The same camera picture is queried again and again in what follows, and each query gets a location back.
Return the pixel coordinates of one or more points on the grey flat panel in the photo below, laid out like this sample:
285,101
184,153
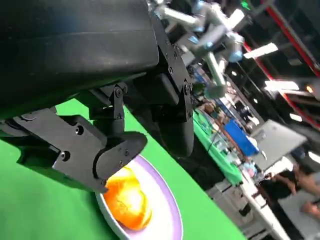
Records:
277,142

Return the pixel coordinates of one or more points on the white workshop desk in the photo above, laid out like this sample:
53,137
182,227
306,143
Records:
287,220

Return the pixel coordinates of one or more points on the green covered workshop table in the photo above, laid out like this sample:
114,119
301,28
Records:
220,162

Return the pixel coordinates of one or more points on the person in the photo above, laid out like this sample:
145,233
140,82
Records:
280,185

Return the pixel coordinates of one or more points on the grey drawer cabinet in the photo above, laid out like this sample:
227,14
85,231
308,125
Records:
230,197

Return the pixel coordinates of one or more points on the person's hand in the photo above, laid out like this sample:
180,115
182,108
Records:
311,210

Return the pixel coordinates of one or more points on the green table cloth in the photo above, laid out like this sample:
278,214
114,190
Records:
37,212

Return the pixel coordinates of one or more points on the orange white toy bread roll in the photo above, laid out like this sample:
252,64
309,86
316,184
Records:
130,202

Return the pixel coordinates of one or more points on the lilac plate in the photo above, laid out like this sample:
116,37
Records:
165,200

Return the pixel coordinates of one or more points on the white ceiling light strip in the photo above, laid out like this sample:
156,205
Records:
261,50
281,85

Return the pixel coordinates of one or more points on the blue box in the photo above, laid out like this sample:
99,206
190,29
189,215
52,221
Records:
240,137

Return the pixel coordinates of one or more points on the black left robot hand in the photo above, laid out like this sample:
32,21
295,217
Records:
75,50

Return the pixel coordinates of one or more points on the red steel beam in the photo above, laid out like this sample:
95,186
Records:
292,37

